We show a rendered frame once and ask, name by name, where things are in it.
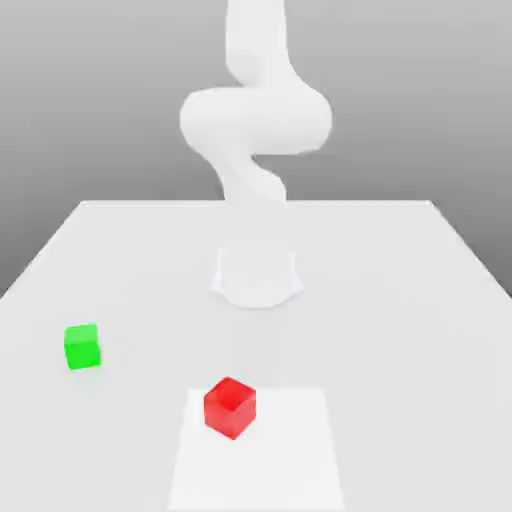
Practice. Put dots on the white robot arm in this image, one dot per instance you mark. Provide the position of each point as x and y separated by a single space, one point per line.
256 120

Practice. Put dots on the small red cube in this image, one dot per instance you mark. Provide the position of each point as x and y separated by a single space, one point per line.
229 408

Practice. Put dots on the small green cube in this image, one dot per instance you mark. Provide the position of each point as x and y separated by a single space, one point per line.
82 347

